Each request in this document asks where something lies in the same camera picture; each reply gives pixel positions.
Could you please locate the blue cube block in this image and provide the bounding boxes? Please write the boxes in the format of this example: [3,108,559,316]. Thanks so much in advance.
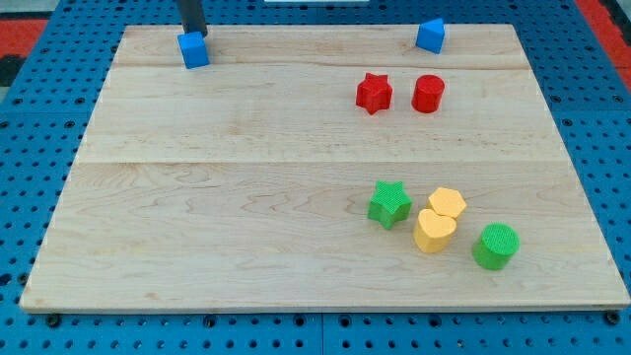
[177,32,210,69]

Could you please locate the light wooden board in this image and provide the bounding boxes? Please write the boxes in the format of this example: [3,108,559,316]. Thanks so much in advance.
[20,25,630,314]

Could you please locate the green star block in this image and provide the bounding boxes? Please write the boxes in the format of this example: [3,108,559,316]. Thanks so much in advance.
[367,180,412,230]

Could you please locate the red star block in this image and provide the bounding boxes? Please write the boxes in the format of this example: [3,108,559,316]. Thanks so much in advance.
[356,73,393,114]

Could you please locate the yellow heart block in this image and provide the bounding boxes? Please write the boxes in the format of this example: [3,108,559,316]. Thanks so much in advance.
[413,209,457,253]

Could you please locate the yellow hexagon block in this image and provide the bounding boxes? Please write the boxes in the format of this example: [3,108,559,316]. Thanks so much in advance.
[427,187,467,220]

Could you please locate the red cylinder block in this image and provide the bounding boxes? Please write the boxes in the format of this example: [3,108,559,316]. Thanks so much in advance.
[411,75,445,113]

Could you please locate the green cylinder block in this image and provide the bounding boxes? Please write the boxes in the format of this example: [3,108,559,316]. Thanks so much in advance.
[472,223,521,270]

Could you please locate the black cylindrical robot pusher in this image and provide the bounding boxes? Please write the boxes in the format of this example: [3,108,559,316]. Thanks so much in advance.
[175,0,208,37]

